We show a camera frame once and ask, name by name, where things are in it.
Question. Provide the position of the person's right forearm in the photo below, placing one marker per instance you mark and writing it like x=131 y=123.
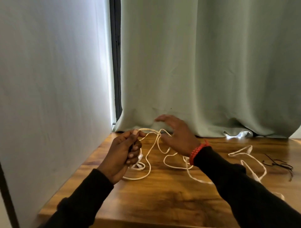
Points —
x=247 y=195

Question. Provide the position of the white side panel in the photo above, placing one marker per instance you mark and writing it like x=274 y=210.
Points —
x=47 y=94

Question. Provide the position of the wooden cabinet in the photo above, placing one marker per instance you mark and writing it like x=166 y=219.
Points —
x=164 y=199

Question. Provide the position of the black window frame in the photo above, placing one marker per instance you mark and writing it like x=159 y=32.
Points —
x=116 y=47

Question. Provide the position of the grey-green curtain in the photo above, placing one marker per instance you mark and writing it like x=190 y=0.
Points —
x=211 y=70

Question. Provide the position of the person's right hand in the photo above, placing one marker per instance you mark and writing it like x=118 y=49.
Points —
x=183 y=141

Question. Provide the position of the person's left hand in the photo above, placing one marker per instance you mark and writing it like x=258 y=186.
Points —
x=117 y=157

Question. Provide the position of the person's left forearm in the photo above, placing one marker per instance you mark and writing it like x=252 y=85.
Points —
x=87 y=204

